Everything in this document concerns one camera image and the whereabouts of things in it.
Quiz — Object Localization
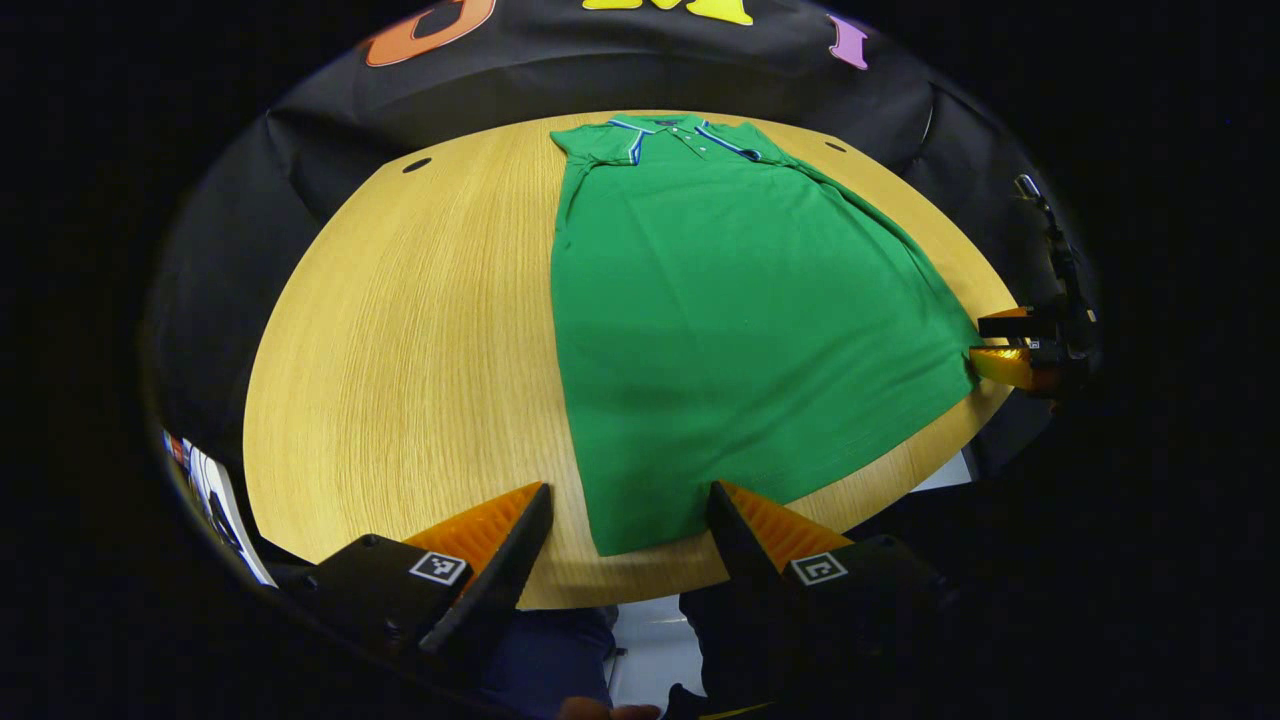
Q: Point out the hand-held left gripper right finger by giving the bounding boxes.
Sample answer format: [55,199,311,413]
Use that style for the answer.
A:
[706,480,956,701]

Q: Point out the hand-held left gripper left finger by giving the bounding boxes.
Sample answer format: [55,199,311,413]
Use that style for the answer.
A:
[268,481,555,666]

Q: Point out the green T-shirt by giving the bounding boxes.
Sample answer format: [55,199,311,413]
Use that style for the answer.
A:
[548,114,986,558]

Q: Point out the person's dark blue trousers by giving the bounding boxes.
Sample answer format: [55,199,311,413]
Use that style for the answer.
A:
[478,590,791,720]

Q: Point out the computer monitor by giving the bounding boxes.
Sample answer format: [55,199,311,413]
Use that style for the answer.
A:
[162,428,279,589]

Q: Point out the black backdrop cloth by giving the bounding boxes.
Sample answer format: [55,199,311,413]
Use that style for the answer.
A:
[140,0,1101,481]

